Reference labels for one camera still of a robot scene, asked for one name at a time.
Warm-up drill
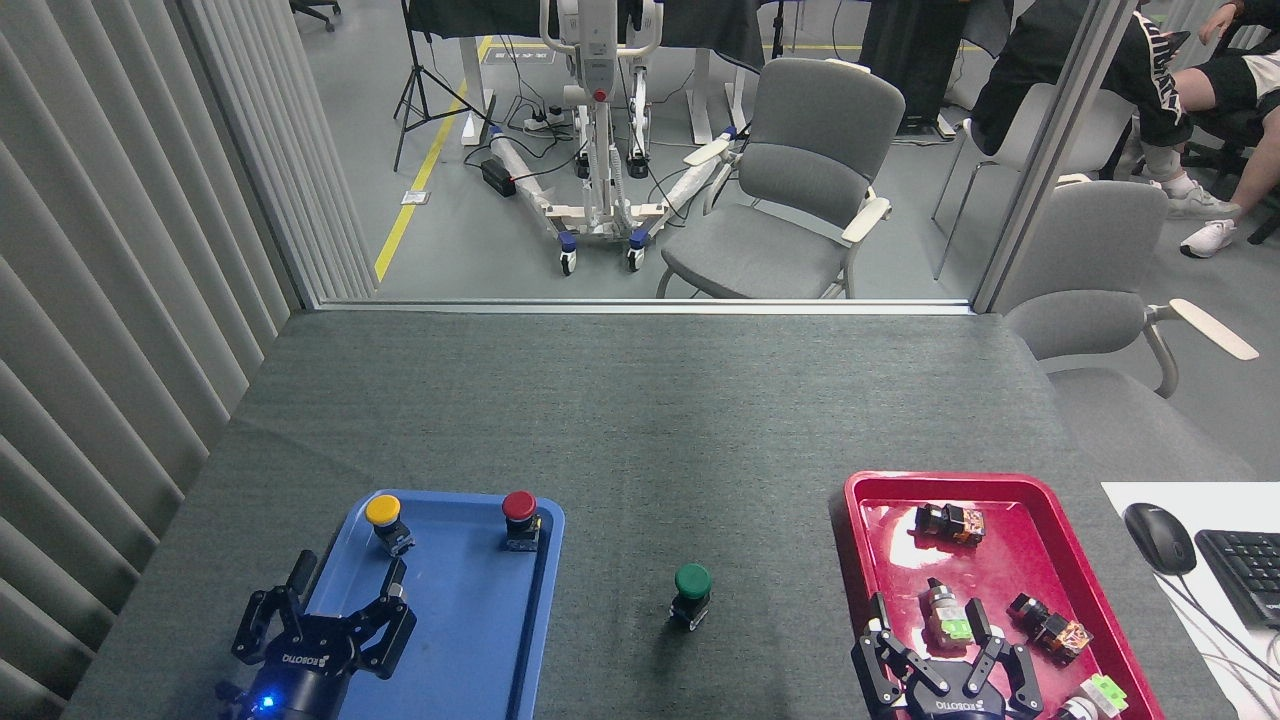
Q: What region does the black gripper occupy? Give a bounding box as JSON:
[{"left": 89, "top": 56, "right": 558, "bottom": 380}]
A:
[
  {"left": 851, "top": 594, "right": 1047, "bottom": 720},
  {"left": 214, "top": 549, "right": 419, "bottom": 720}
]

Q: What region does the green push button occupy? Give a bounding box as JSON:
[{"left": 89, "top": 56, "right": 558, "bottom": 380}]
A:
[{"left": 668, "top": 563, "right": 714, "bottom": 631}]

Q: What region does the yellow push button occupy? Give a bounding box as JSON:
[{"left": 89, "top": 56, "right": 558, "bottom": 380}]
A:
[{"left": 364, "top": 494, "right": 416, "bottom": 559}]

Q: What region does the red push button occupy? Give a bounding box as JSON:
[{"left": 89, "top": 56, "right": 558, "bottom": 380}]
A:
[{"left": 501, "top": 490, "right": 542, "bottom": 552}]

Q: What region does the red plastic tray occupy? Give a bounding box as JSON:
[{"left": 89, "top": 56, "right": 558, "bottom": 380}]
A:
[{"left": 843, "top": 470, "right": 1166, "bottom": 720}]

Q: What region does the blue plastic tray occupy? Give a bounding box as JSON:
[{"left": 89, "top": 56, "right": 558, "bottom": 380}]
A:
[{"left": 300, "top": 488, "right": 566, "bottom": 720}]

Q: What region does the black computer mouse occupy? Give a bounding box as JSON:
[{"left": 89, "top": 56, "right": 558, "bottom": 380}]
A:
[{"left": 1123, "top": 502, "right": 1198, "bottom": 576}]

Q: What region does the black keyboard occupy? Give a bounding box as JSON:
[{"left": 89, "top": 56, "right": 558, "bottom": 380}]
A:
[{"left": 1194, "top": 528, "right": 1280, "bottom": 629}]

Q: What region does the grey armchair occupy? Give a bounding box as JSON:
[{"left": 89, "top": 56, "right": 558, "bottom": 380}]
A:
[
  {"left": 655, "top": 57, "right": 906, "bottom": 299},
  {"left": 1003, "top": 180, "right": 1261, "bottom": 481}
]

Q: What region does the black tripod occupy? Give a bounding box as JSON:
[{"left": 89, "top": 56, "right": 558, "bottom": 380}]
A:
[{"left": 393, "top": 0, "right": 496, "bottom": 173}]

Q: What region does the white chair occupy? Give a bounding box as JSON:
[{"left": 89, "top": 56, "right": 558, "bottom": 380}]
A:
[{"left": 932, "top": 82, "right": 1141, "bottom": 281}]

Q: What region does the white wheeled stand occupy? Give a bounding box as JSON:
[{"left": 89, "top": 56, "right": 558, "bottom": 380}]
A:
[{"left": 488, "top": 0, "right": 741, "bottom": 276}]

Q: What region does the person in black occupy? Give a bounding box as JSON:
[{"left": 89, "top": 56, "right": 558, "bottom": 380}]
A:
[{"left": 972, "top": 0, "right": 1241, "bottom": 221}]

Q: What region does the person in shorts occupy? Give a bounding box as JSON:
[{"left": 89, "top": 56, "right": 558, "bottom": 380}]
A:
[{"left": 1172, "top": 0, "right": 1280, "bottom": 259}]

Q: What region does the silver green switch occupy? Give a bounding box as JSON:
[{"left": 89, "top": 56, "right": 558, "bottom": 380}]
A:
[{"left": 922, "top": 577, "right": 976, "bottom": 648}]

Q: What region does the black orange switch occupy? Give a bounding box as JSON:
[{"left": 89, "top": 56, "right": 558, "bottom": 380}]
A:
[
  {"left": 1007, "top": 593, "right": 1093, "bottom": 666},
  {"left": 914, "top": 503, "right": 986, "bottom": 546}
]

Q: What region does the green white switch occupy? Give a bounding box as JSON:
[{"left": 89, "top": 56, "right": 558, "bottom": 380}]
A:
[{"left": 1055, "top": 673, "right": 1129, "bottom": 720}]

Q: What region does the black mouse cable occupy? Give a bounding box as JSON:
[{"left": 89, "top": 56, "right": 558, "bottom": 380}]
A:
[{"left": 1163, "top": 572, "right": 1280, "bottom": 696}]

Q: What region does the silver post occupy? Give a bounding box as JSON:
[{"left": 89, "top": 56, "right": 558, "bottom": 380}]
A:
[{"left": 972, "top": 0, "right": 1138, "bottom": 314}]

